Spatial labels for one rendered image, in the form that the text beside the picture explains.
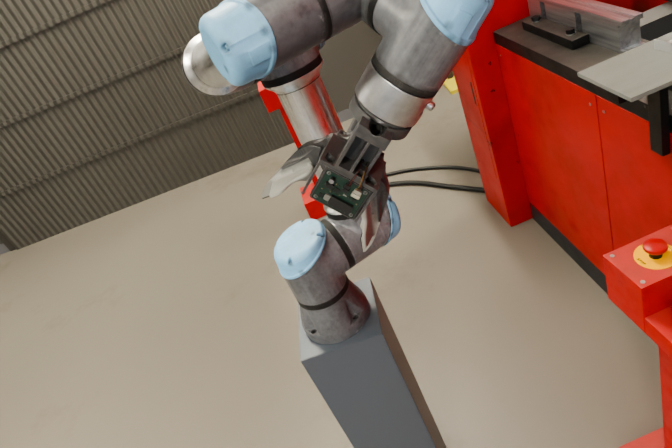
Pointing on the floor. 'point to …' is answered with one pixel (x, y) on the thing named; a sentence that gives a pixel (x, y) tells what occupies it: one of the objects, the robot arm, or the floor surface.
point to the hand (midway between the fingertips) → (314, 221)
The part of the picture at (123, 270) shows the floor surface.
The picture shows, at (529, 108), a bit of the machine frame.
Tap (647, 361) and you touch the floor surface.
